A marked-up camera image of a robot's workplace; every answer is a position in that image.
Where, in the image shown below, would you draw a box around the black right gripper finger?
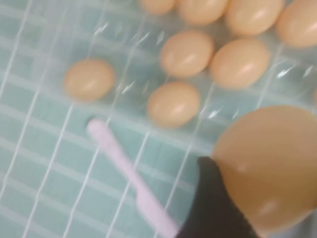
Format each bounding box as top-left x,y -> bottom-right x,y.
178,156 -> 259,238

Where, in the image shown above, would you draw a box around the tan plastic egg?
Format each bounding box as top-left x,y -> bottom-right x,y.
146,81 -> 201,128
210,38 -> 271,89
63,58 -> 116,102
177,0 -> 230,26
140,0 -> 177,15
211,105 -> 317,237
275,1 -> 317,48
159,30 -> 215,78
225,0 -> 285,36

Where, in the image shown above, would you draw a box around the pink plastic knife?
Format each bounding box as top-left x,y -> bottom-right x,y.
86,119 -> 179,238

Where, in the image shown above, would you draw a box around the clear plastic egg box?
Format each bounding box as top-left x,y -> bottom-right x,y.
0,0 -> 317,159

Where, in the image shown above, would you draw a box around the green checked tablecloth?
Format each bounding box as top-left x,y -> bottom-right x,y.
0,0 -> 216,238

